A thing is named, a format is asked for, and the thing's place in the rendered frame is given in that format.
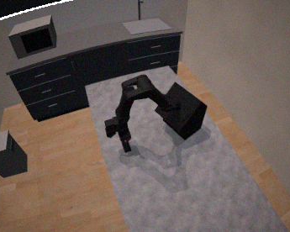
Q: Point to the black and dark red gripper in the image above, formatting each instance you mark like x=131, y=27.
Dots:
x=127, y=135

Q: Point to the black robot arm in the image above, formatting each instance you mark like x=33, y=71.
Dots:
x=145, y=89

